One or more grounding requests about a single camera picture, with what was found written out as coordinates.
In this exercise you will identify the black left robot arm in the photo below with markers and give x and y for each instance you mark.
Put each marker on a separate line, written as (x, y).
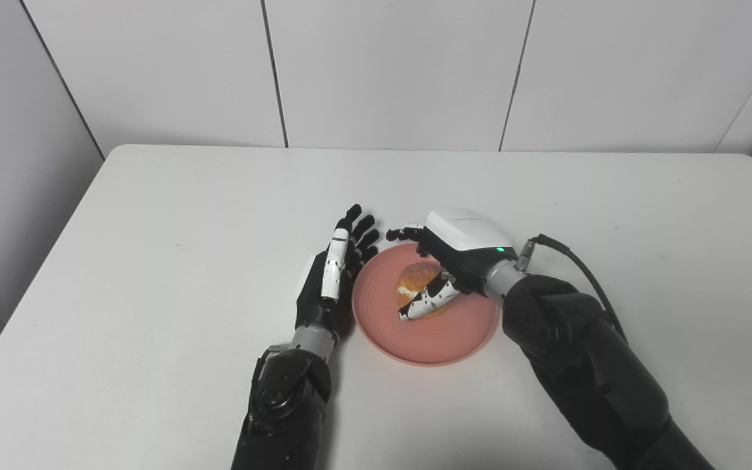
(284, 411)

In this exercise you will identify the cream puff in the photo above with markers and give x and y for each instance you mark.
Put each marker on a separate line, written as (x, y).
(415, 277)

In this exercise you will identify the black and white left hand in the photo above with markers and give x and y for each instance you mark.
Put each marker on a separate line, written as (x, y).
(324, 307)

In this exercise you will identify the black and white right hand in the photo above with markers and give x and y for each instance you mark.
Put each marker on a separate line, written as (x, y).
(467, 235)

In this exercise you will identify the pink round plate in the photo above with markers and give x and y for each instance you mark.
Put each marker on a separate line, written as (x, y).
(428, 339)

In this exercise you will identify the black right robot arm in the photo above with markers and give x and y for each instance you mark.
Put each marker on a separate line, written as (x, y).
(585, 365)

